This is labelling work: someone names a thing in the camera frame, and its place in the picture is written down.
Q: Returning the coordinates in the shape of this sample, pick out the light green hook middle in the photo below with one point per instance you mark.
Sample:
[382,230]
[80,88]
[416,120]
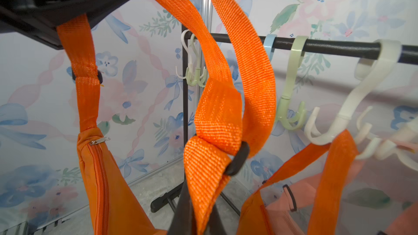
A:
[294,62]

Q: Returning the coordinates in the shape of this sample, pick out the white hook middle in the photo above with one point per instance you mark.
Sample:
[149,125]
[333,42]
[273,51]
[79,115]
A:
[370,73]

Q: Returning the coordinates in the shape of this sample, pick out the white hook with pink bag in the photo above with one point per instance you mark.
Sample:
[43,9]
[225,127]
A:
[399,144]

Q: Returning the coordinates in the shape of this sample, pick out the orange bag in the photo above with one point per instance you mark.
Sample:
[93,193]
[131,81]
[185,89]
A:
[322,191]
[228,123]

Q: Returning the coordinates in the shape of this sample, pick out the white hook far left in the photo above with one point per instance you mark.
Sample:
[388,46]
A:
[186,65]

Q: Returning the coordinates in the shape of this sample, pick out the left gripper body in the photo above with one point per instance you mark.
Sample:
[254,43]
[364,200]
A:
[38,19]

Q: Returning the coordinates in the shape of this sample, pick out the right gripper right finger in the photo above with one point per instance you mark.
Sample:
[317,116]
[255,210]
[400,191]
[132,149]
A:
[214,225]

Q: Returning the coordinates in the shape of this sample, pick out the pink bag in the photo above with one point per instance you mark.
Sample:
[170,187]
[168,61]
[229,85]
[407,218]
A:
[388,205]

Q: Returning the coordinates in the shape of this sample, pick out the light green hook left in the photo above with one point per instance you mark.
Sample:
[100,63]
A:
[195,74]

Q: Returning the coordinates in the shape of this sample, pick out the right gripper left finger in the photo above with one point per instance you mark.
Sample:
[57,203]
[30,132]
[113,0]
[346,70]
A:
[184,221]

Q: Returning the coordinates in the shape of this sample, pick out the light green hook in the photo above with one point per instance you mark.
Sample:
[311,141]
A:
[294,62]
[195,74]

